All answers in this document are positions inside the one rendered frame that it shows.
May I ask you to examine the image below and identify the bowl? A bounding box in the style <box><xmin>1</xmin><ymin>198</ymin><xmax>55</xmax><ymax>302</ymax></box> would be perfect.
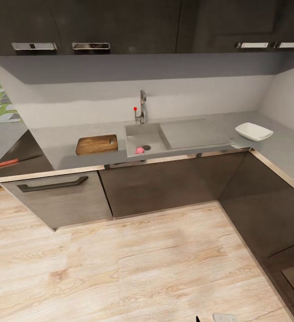
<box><xmin>236</xmin><ymin>123</ymin><xmax>273</xmax><ymax>142</ymax></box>

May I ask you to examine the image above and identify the parer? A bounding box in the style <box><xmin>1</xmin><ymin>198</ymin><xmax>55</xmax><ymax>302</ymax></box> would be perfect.
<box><xmin>0</xmin><ymin>154</ymin><xmax>41</xmax><ymax>166</ymax></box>

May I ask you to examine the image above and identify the cutting board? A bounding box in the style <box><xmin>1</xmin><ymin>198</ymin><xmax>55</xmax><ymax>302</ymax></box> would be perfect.
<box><xmin>76</xmin><ymin>134</ymin><xmax>118</xmax><ymax>155</ymax></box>

